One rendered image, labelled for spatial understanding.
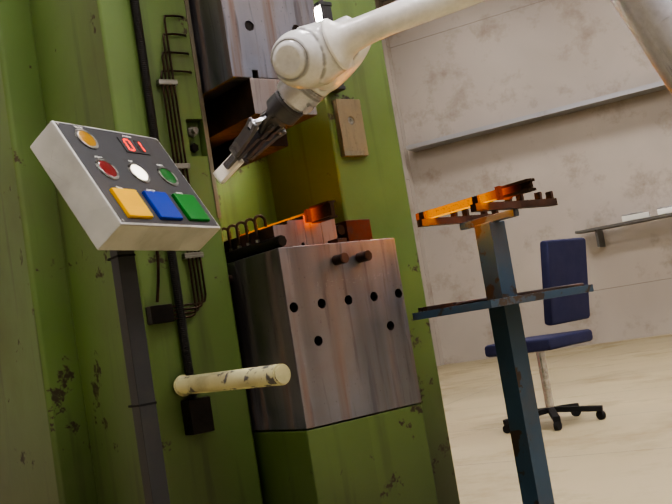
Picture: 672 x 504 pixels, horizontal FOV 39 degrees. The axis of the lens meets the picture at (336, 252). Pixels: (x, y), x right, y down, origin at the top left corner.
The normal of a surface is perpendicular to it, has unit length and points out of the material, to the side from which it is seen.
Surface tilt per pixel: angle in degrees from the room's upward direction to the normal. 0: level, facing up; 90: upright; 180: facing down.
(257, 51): 90
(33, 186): 90
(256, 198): 90
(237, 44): 90
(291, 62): 103
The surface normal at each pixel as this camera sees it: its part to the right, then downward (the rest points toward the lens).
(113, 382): -0.79, 0.07
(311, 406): 0.60, -0.16
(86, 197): -0.46, 0.00
